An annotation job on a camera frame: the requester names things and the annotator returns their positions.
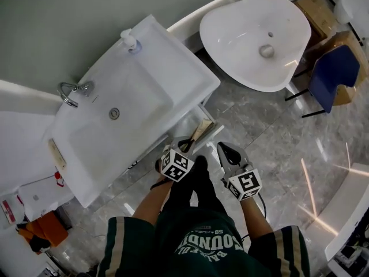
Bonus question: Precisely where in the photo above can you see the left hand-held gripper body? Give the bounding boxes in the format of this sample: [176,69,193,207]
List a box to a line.
[159,147,195,184]

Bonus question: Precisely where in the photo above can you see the blue chair with black legs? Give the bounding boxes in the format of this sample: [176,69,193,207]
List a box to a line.
[284,44,362,118]

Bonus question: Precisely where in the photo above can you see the large white oval basin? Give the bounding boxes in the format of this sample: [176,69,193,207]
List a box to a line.
[199,0,312,93]

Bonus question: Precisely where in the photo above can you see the white round container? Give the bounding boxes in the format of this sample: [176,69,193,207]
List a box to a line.
[333,0,356,25]

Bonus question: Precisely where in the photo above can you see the person's green printed shirt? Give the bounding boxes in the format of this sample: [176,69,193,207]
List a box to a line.
[95,208,311,277]

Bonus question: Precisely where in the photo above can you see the brown cardboard box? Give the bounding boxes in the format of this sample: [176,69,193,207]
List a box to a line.
[293,0,337,42]
[304,29,367,107]

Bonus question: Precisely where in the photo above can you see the tan item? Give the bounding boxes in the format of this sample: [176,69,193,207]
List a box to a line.
[191,119,217,143]

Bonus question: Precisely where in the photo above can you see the white drawer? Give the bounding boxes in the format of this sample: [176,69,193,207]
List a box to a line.
[169,102,225,156]

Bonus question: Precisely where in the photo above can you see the orange cloth bag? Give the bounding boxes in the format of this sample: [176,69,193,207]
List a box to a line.
[16,211,69,255]

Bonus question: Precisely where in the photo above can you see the white rectangular sink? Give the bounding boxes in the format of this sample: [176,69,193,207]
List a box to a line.
[40,13,221,209]

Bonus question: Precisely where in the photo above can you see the white soap pump bottle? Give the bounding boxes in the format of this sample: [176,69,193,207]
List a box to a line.
[119,28,142,54]

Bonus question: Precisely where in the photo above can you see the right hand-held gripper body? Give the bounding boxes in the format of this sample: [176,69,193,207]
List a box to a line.
[220,160,263,203]

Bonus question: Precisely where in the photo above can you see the red and white packet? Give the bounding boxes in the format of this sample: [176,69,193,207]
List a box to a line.
[0,198,18,225]

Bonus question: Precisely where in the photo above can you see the white flat box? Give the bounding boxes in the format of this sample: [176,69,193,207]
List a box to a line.
[18,174,75,215]

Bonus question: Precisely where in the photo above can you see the person's left forearm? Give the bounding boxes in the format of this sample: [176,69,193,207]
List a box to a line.
[133,177,174,229]

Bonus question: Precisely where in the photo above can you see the chrome faucet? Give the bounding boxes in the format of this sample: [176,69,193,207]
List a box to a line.
[57,80,95,108]

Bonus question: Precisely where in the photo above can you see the person's right forearm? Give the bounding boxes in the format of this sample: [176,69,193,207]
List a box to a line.
[240,197,275,242]

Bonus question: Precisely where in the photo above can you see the person's black trouser legs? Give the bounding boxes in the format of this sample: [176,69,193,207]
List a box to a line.
[168,155,229,216]

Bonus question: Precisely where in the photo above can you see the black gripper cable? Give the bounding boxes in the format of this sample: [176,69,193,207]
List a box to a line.
[240,194,268,239]
[149,179,174,190]

